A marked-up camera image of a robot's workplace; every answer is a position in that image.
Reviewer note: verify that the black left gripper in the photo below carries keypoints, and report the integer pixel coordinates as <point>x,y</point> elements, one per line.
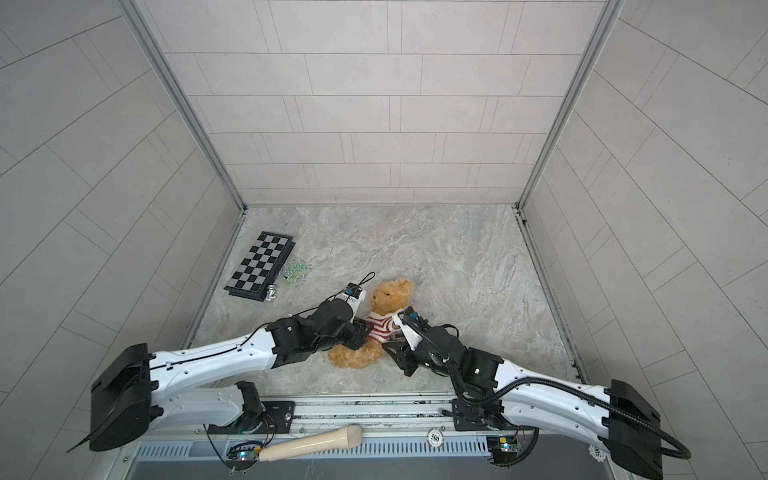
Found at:
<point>360,330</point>

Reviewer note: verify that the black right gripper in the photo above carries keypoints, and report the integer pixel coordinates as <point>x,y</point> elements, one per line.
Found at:
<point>404,356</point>

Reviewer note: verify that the knitted american flag sweater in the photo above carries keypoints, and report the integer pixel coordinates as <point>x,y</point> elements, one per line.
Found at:
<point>384,327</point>

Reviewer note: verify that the tan plush teddy bear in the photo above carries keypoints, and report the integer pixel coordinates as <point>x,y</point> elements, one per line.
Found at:
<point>387,297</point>

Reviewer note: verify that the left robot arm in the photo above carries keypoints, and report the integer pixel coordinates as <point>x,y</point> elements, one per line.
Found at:
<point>142,390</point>

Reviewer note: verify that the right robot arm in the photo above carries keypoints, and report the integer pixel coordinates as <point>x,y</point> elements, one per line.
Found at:
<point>615,418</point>

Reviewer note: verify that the round white sticker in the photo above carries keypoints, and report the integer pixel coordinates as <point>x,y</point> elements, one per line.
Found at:
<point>435,438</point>

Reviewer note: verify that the clear bag of green bricks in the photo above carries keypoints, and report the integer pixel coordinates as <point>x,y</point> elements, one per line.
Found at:
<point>296,272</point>

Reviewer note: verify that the silver foil wrapped item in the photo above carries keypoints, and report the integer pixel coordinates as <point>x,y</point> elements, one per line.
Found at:
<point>270,293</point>

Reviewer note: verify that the folded black white chessboard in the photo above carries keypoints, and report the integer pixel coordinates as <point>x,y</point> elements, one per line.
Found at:
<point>260,267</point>

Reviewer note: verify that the right green circuit board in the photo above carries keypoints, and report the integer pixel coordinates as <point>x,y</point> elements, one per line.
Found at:
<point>503,452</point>

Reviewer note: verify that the green circuit board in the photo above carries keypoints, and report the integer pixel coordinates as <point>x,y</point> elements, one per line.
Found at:
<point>503,452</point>
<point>244,455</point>

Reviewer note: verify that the left green circuit board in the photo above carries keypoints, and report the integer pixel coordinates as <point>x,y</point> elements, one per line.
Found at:
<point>244,455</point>

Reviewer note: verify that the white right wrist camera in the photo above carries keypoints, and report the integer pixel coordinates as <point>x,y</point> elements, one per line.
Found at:
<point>409,322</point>

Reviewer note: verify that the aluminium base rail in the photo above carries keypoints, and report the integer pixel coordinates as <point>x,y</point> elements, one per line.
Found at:
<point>393,427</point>

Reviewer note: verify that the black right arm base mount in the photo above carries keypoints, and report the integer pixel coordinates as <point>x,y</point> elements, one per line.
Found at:
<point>486,417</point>

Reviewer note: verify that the beige cylindrical handle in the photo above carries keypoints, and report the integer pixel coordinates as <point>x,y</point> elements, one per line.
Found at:
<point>345,438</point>

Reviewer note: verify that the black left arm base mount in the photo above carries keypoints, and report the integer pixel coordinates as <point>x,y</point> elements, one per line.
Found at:
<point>255,416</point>

